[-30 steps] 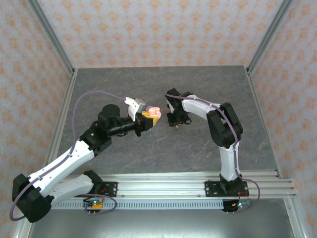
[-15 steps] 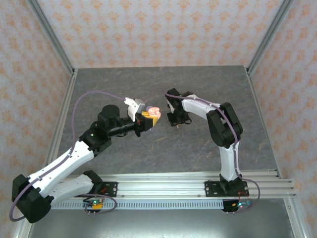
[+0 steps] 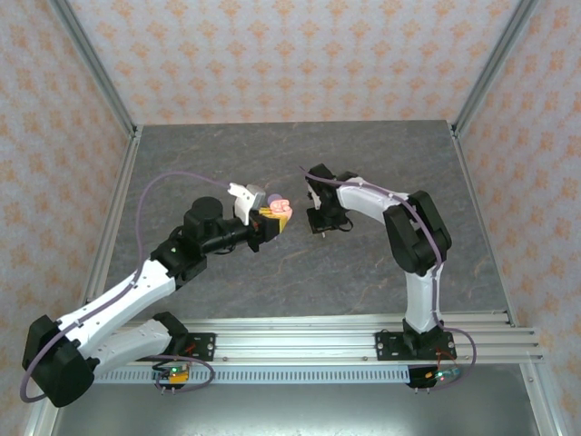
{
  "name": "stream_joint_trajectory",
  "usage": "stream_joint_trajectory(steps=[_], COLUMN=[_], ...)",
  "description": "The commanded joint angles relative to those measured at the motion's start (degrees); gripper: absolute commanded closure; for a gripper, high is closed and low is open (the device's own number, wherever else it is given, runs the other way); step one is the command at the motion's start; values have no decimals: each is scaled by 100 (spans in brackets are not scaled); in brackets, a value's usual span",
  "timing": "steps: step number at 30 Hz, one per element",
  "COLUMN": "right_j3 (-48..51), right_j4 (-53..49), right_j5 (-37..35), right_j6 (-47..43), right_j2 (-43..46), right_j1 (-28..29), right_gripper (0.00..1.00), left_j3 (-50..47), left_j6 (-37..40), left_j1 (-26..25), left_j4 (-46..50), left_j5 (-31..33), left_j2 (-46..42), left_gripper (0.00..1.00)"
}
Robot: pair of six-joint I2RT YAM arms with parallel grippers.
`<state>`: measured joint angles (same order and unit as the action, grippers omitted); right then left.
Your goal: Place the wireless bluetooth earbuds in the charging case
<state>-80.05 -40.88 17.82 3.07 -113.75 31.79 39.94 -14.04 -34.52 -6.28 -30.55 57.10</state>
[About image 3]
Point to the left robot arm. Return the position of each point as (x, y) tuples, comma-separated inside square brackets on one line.
[(113, 300)]

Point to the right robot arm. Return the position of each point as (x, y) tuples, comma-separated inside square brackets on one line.
[(422, 300)]

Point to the grey metal sheet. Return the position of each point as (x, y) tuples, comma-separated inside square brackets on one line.
[(295, 413)]

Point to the left aluminium side rail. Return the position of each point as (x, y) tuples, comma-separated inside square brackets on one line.
[(121, 191)]

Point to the aluminium side rail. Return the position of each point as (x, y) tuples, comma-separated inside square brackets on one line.
[(121, 191), (463, 159)]

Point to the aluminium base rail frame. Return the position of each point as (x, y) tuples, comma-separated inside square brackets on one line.
[(295, 338)]

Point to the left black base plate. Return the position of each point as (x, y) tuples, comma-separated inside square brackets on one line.
[(204, 340)]

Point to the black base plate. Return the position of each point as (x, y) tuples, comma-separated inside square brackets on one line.
[(386, 345), (204, 340)]

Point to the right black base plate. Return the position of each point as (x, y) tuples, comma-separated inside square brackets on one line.
[(386, 345)]

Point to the right aluminium side rail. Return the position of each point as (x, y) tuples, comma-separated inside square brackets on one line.
[(463, 159)]

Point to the left aluminium corner post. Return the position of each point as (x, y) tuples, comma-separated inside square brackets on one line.
[(96, 68)]

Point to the aluminium corner post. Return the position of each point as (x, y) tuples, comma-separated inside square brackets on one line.
[(492, 68), (96, 68)]

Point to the right aluminium corner post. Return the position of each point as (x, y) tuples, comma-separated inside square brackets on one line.
[(492, 68)]

